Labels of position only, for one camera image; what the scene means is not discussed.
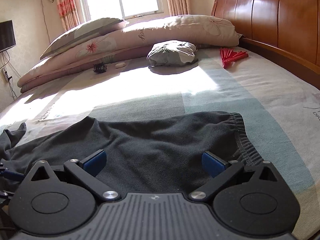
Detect dark grey sweatpants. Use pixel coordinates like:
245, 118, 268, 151
1, 112, 263, 195

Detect white power strip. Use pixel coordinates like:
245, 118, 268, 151
2, 68, 12, 83

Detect black hair claw clip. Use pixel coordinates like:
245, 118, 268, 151
93, 63, 107, 74

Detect white earbud case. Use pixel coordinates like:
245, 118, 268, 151
115, 62, 126, 69

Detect grey bundled cloth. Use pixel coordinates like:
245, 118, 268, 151
146, 40, 198, 67

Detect black flat television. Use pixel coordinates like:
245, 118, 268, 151
0, 20, 16, 52

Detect pink floral folded quilt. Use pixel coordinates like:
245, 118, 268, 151
17, 15, 241, 93

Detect grey floral pillow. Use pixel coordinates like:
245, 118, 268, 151
40, 17, 129, 60

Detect orange wooden headboard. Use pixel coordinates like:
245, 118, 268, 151
212, 0, 319, 88

